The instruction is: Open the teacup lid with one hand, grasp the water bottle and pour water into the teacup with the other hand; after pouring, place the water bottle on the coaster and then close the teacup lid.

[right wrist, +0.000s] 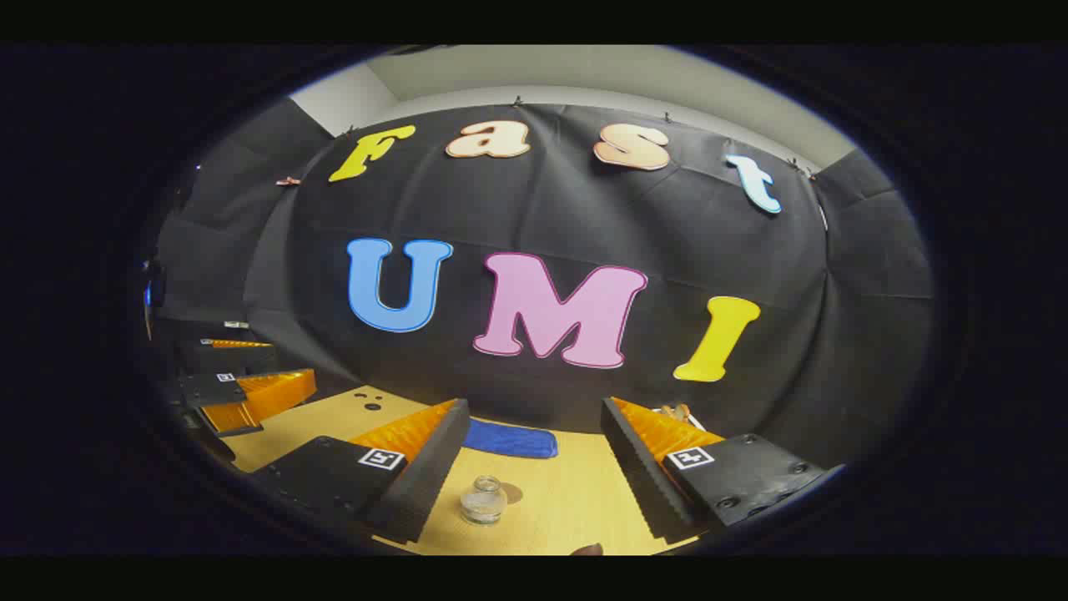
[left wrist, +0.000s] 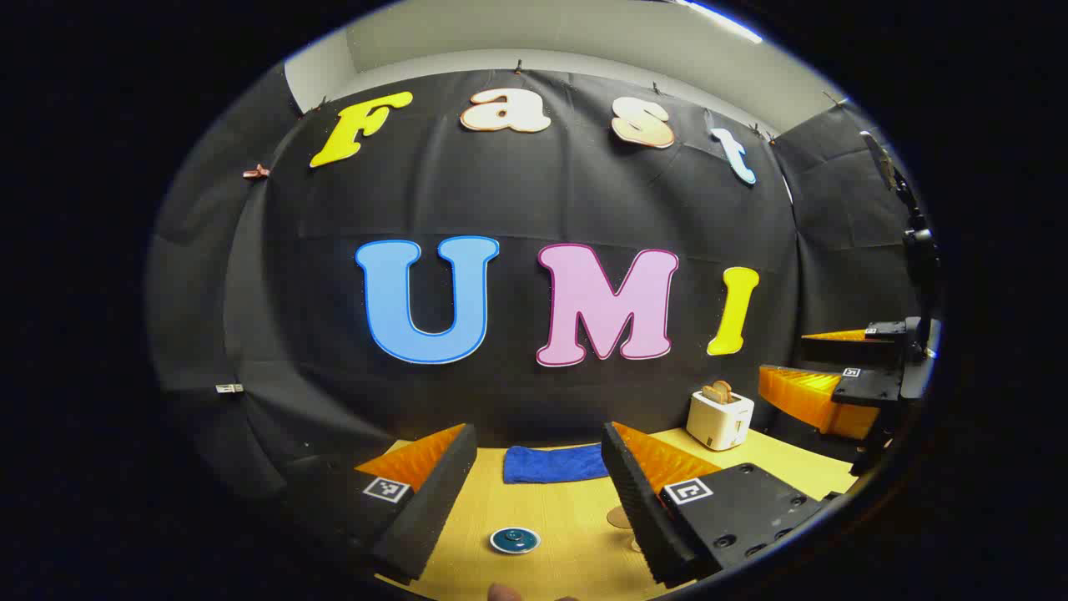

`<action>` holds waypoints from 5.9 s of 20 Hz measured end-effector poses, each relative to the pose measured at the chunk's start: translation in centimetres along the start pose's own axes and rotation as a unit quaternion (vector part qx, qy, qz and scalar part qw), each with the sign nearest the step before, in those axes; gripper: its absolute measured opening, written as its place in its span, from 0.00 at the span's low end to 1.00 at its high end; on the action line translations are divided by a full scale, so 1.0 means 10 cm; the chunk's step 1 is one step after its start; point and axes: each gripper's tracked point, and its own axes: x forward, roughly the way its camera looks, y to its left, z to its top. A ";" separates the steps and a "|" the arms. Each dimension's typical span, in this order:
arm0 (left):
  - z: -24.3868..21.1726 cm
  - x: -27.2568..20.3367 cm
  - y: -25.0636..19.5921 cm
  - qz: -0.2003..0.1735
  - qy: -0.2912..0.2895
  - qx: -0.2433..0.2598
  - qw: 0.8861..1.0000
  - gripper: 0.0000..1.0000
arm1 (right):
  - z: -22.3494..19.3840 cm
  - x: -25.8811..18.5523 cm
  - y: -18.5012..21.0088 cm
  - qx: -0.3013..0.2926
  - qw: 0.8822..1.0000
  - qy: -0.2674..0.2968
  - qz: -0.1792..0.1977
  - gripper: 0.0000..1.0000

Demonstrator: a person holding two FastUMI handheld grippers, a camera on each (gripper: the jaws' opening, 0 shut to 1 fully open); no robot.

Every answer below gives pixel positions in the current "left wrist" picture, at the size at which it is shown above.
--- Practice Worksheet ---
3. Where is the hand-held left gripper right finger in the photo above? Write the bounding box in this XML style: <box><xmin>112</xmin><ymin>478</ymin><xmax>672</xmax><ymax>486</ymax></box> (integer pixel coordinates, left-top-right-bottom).
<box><xmin>601</xmin><ymin>422</ymin><xmax>844</xmax><ymax>588</ymax></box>

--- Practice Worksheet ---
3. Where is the dark blue teacup lid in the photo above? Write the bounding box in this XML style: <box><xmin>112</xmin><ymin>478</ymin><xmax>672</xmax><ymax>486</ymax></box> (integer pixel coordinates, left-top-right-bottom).
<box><xmin>489</xmin><ymin>526</ymin><xmax>542</xmax><ymax>556</ymax></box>

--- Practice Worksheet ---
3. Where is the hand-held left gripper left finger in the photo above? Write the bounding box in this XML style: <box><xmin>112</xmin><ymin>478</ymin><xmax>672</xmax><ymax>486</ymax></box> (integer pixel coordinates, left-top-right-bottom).
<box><xmin>286</xmin><ymin>423</ymin><xmax>479</xmax><ymax>585</ymax></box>

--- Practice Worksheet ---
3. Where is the black stand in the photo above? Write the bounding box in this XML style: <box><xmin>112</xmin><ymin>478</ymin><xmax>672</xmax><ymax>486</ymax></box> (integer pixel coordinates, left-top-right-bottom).
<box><xmin>859</xmin><ymin>129</ymin><xmax>942</xmax><ymax>318</ymax></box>

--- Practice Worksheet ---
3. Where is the blue towel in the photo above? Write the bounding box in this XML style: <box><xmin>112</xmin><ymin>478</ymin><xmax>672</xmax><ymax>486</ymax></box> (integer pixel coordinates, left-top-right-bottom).
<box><xmin>503</xmin><ymin>444</ymin><xmax>611</xmax><ymax>485</ymax></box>

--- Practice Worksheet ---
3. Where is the white toaster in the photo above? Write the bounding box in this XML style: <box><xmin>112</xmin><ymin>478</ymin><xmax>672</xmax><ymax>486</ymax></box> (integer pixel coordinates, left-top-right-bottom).
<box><xmin>686</xmin><ymin>388</ymin><xmax>756</xmax><ymax>452</ymax></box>

